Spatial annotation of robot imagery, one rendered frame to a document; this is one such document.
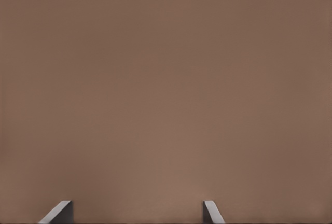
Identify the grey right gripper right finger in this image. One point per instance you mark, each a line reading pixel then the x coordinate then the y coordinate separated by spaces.
pixel 212 215

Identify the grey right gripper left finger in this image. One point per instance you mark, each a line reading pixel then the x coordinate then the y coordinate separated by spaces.
pixel 61 215

